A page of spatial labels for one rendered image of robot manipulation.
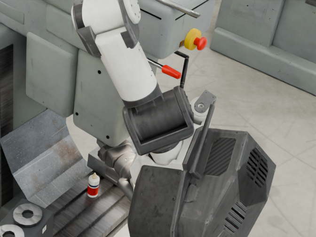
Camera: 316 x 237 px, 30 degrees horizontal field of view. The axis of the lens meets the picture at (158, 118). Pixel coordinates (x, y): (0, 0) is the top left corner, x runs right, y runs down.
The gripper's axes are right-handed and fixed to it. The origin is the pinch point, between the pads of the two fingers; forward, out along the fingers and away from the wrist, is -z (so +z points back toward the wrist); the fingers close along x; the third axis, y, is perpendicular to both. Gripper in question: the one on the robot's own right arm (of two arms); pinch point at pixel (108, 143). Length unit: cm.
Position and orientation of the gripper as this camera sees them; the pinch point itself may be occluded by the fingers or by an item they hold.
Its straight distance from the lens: 205.1
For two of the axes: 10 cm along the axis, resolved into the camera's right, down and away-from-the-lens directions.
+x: -8.2, 2.5, -5.2
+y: -1.5, 7.8, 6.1
